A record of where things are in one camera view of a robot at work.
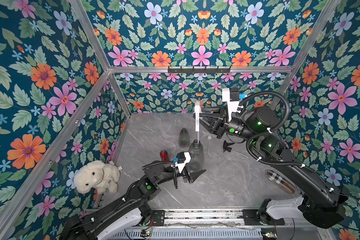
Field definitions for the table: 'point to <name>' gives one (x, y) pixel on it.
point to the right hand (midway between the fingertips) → (201, 107)
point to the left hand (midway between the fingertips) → (201, 163)
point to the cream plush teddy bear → (98, 175)
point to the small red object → (164, 155)
